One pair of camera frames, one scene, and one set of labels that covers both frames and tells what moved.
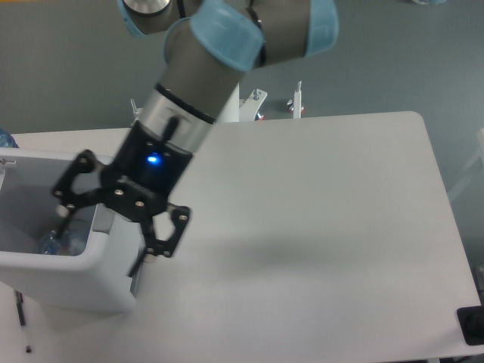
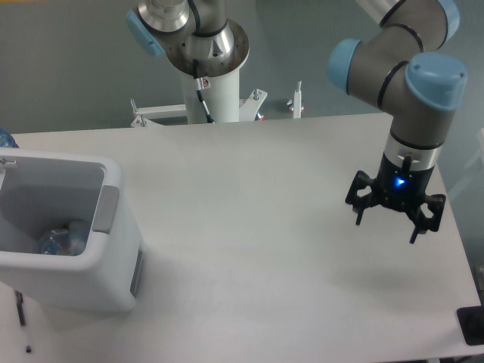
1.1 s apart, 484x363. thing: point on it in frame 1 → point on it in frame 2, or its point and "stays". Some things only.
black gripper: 145,172 → 399,186
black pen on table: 21,313 stays
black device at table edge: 471,324 stays
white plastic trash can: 98,277 stays
